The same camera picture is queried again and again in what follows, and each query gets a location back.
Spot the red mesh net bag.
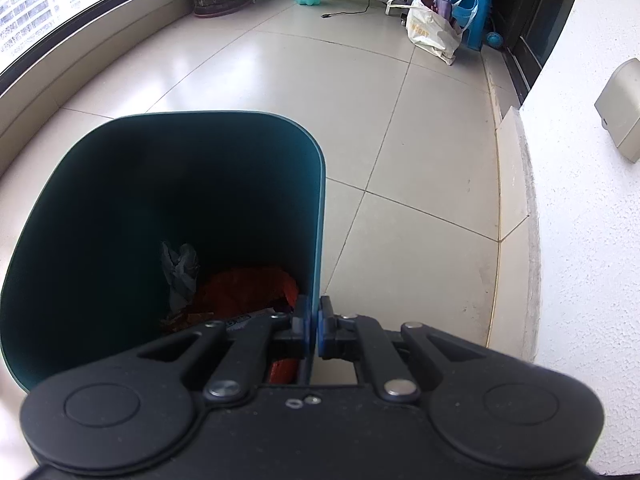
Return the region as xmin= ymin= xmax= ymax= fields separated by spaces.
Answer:
xmin=202 ymin=268 xmax=302 ymax=386

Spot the white snack wrapper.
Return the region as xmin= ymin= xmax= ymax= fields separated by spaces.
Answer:
xmin=160 ymin=242 xmax=198 ymax=313

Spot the teal plastic trash bin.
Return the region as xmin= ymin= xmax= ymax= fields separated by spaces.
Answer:
xmin=1 ymin=110 xmax=326 ymax=390

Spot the white tote bag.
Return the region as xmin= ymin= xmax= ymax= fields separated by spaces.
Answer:
xmin=386 ymin=0 xmax=480 ymax=66

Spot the small blue ball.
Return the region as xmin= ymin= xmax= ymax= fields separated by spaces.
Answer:
xmin=486 ymin=32 xmax=503 ymax=50

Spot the beige wall outlet cover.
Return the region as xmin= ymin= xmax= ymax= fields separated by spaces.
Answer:
xmin=594 ymin=58 xmax=640 ymax=162

